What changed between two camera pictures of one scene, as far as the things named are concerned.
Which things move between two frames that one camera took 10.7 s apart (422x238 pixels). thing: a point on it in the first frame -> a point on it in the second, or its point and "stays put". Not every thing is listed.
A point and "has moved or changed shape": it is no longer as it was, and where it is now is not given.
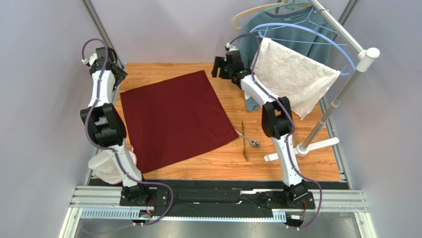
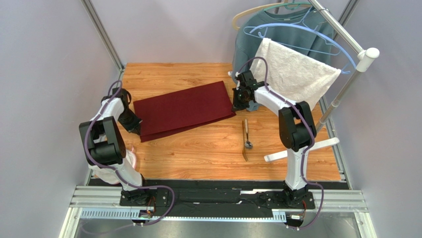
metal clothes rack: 364,56 stays put
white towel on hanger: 292,73 stays put
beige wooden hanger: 262,8 stays put
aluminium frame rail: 98,25 stays put
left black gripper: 122,74 -> 134,126
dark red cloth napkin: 173,119 has moved or changed shape
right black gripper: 218,67 -> 237,100
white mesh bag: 103,165 stays put
